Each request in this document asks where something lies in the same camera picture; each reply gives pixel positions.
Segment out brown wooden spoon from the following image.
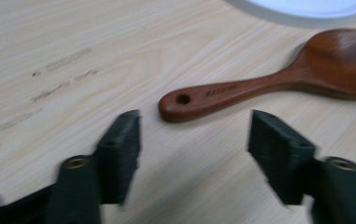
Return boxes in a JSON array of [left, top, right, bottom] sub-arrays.
[[158, 28, 356, 123]]

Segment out white plate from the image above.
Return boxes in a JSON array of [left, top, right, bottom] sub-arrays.
[[225, 0, 356, 29]]

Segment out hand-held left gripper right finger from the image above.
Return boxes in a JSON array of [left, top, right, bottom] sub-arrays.
[[248, 109, 356, 224]]

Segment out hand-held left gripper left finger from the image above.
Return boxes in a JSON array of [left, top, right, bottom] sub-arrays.
[[45, 108, 142, 224]]

